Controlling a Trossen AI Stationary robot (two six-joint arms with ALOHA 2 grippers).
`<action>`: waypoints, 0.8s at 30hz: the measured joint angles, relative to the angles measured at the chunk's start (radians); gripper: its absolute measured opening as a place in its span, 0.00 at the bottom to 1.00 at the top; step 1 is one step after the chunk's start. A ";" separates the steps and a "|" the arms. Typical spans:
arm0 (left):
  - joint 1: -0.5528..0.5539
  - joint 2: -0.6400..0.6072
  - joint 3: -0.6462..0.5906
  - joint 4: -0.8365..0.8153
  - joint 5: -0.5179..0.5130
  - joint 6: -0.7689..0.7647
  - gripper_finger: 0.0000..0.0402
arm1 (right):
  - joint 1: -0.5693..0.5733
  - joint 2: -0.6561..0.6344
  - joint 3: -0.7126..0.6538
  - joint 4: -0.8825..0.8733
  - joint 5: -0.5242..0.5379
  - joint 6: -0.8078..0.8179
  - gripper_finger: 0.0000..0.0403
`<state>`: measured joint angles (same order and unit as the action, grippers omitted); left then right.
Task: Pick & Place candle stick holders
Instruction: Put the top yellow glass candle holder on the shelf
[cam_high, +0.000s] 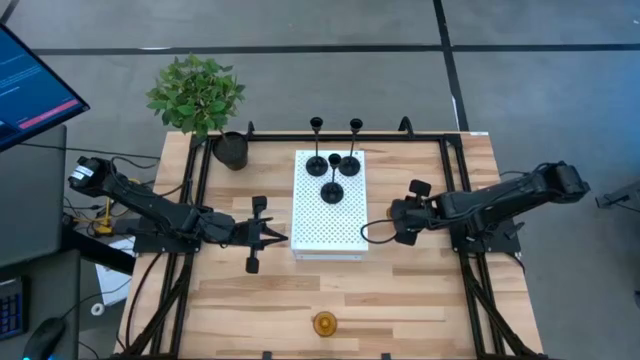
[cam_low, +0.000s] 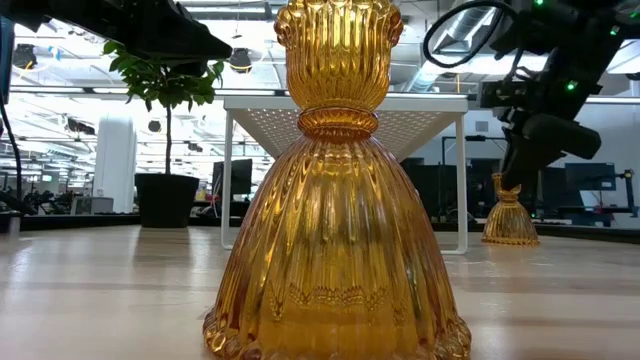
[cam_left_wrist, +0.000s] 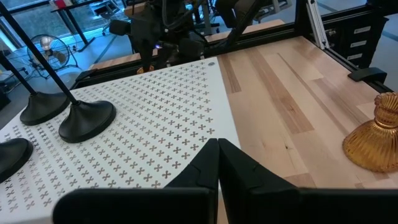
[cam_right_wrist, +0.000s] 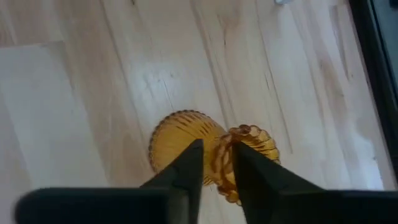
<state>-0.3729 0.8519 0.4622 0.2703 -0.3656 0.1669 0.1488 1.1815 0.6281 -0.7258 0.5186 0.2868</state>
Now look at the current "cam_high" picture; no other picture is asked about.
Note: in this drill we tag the monitor with blue screen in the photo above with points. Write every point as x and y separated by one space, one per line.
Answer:
30 90

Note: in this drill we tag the grey stand foot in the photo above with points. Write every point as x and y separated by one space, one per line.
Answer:
612 199

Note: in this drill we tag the black candlestick holder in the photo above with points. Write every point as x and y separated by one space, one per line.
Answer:
316 166
349 166
332 193

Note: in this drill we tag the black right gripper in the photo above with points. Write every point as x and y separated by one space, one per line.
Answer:
420 214

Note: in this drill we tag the white paper sheet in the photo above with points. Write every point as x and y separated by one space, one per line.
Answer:
112 285

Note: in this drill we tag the white perforated metal shelf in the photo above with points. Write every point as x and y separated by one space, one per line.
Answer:
330 230

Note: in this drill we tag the orange round cap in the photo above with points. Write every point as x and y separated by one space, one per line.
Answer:
325 323

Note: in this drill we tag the grey side desk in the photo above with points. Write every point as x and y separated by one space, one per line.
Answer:
30 200

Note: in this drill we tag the yellow clamp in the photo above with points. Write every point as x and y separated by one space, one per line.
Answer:
106 220

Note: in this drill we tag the black computer mouse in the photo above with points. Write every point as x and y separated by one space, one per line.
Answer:
44 340

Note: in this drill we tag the black plant pot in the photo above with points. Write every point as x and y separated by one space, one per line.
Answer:
231 152

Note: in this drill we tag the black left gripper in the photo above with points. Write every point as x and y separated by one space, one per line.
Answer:
227 231

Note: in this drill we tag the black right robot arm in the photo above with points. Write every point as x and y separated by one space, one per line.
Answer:
500 200

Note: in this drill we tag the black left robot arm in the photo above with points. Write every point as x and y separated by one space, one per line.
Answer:
150 207

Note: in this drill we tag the white tape roll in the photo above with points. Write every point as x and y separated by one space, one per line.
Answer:
93 309

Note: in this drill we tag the green leafy plant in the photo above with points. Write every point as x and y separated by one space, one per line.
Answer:
195 95

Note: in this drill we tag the black aluminium table frame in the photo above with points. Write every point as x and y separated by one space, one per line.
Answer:
280 137

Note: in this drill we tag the black keyboard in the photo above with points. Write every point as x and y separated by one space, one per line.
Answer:
10 310

